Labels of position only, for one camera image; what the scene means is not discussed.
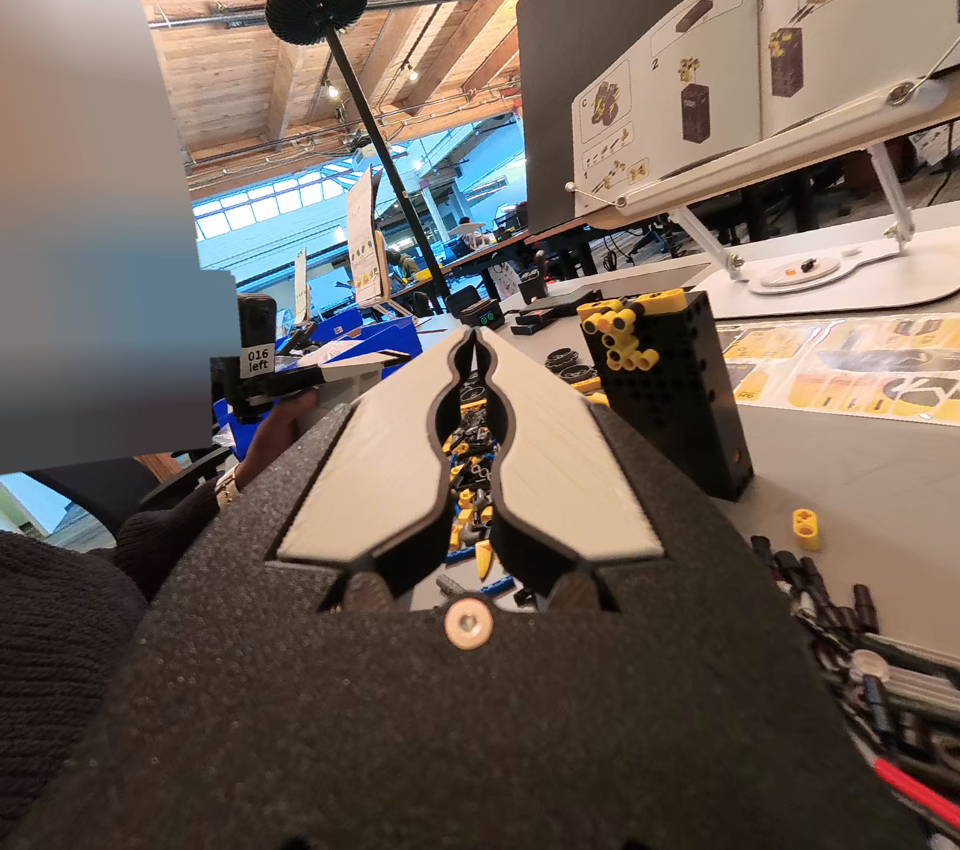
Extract background wooden desk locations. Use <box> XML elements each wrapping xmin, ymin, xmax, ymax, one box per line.
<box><xmin>390</xmin><ymin>227</ymin><xmax>543</xmax><ymax>296</ymax></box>

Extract black divider panel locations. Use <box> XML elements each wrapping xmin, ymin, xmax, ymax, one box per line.
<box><xmin>516</xmin><ymin>0</ymin><xmax>835</xmax><ymax>236</ymax></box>

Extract person's left forearm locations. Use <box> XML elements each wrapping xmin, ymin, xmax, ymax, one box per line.
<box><xmin>112</xmin><ymin>481</ymin><xmax>243</xmax><ymax>584</ymax></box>

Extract grey flat pad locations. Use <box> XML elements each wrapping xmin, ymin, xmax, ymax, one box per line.
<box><xmin>596</xmin><ymin>261</ymin><xmax>714</xmax><ymax>303</ymax></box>

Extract black disc lamp on pole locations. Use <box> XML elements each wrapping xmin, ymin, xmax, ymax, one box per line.
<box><xmin>264</xmin><ymin>0</ymin><xmax>453</xmax><ymax>312</ymax></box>

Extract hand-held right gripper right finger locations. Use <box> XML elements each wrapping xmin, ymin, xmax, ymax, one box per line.
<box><xmin>474</xmin><ymin>327</ymin><xmax>666</xmax><ymax>594</ymax></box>

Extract yellow printed sticker sheet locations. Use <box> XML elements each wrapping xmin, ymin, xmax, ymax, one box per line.
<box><xmin>716</xmin><ymin>313</ymin><xmax>960</xmax><ymax>425</ymax></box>

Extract black block with yellow connectors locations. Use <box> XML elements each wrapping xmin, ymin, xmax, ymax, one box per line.
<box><xmin>577</xmin><ymin>289</ymin><xmax>756</xmax><ymax>503</ymax></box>

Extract white book stand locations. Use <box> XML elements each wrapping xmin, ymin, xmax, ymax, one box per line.
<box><xmin>564</xmin><ymin>73</ymin><xmax>960</xmax><ymax>311</ymax></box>

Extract background booklet on stand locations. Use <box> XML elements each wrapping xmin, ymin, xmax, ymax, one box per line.
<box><xmin>346</xmin><ymin>166</ymin><xmax>393</xmax><ymax>312</ymax></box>

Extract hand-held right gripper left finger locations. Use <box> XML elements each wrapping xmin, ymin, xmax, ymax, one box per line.
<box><xmin>276</xmin><ymin>327</ymin><xmax>481</xmax><ymax>596</ymax></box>

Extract black charger box green lights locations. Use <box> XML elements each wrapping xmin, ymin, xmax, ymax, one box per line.
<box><xmin>459</xmin><ymin>287</ymin><xmax>502</xmax><ymax>329</ymax></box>

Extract pile of yellow building pieces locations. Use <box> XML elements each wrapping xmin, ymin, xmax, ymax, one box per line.
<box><xmin>438</xmin><ymin>340</ymin><xmax>612</xmax><ymax>599</ymax></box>

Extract person's left hand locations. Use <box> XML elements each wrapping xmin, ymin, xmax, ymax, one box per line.
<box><xmin>234</xmin><ymin>388</ymin><xmax>321</xmax><ymax>487</ymax></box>

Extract open instruction booklet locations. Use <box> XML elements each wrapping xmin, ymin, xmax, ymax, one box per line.
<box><xmin>572</xmin><ymin>0</ymin><xmax>960</xmax><ymax>202</ymax></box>

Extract pile of black connector pins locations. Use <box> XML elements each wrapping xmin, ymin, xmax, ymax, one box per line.
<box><xmin>750</xmin><ymin>535</ymin><xmax>960</xmax><ymax>837</ymax></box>

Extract black hub device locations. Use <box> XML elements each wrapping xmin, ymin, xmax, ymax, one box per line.
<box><xmin>513</xmin><ymin>298</ymin><xmax>603</xmax><ymax>338</ymax></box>

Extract red plastic rod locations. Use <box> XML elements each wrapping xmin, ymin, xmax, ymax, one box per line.
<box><xmin>873</xmin><ymin>756</ymin><xmax>960</xmax><ymax>822</ymax></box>

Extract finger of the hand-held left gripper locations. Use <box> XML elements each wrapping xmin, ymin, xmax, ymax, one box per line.
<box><xmin>321</xmin><ymin>351</ymin><xmax>415</xmax><ymax>387</ymax></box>

